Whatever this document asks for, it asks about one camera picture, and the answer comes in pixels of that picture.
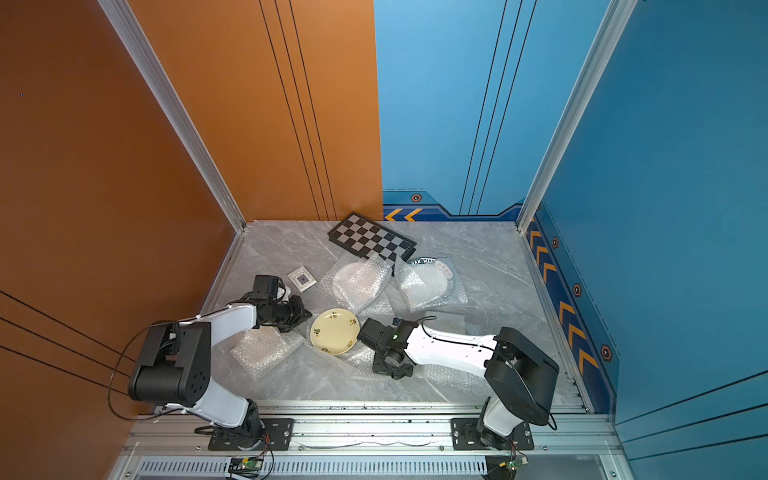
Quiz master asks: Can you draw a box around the cream yellow dinner plate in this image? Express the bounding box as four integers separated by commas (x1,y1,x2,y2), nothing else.
309,308,361,355

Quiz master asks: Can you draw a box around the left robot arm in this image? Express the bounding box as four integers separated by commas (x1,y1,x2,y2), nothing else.
128,275,312,450

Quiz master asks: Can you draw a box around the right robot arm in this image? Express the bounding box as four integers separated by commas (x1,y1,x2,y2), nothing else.
357,317,560,450

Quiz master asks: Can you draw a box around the left bubble wrapped plate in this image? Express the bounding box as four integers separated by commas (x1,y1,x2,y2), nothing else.
230,327,305,381

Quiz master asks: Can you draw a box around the patterned plate in bubble wrap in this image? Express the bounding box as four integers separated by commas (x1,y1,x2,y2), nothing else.
394,257,468,312

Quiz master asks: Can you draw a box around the small square marker tile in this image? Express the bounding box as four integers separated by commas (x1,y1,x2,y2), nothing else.
288,266,317,292

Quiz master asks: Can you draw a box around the black white checkerboard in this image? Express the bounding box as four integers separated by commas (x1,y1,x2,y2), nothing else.
328,212,417,265

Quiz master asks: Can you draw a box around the right circuit board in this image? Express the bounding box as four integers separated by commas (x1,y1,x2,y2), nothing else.
483,454,529,480

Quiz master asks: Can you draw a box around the circuit board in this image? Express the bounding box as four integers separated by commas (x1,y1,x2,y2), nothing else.
483,454,529,480
227,456,265,479

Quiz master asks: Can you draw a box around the left circuit board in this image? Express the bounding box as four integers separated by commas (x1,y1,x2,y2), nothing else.
227,456,265,479

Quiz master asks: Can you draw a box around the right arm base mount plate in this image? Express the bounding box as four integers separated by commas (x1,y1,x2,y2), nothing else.
450,418,535,451

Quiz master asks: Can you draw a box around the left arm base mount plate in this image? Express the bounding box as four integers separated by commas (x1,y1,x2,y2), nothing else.
208,418,295,452

